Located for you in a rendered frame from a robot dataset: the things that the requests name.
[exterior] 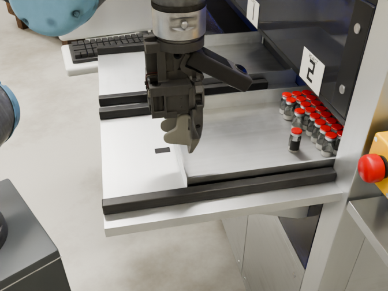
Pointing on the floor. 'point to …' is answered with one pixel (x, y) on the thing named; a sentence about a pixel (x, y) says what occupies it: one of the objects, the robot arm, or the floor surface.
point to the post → (343, 227)
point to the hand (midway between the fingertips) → (193, 145)
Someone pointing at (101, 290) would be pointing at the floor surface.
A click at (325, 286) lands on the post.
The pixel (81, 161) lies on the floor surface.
